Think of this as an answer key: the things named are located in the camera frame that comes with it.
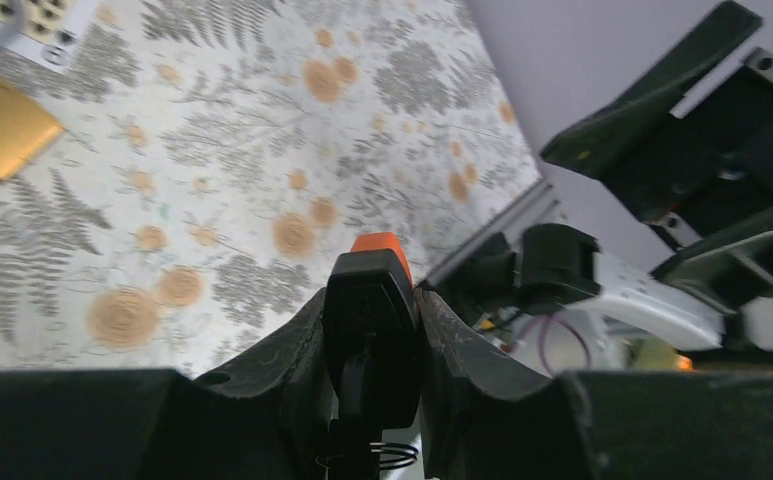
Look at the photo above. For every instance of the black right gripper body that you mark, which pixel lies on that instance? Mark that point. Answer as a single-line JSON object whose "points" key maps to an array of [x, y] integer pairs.
{"points": [[696, 175]]}

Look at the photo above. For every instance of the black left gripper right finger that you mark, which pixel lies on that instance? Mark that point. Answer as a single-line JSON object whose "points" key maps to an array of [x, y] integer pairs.
{"points": [[484, 415]]}

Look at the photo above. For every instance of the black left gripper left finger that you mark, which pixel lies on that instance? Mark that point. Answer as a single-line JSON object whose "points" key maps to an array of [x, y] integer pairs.
{"points": [[263, 414]]}

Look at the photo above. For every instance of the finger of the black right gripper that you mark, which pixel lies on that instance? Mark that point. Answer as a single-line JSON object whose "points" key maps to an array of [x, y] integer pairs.
{"points": [[602, 139], [728, 269]]}

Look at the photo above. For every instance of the orange black padlock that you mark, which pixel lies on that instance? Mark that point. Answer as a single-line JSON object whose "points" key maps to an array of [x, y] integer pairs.
{"points": [[371, 326]]}

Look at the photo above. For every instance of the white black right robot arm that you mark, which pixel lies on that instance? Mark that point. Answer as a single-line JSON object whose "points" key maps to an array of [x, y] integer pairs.
{"points": [[551, 266]]}

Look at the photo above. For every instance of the face-up playing card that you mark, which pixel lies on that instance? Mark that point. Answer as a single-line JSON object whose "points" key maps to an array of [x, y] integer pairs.
{"points": [[47, 32]]}

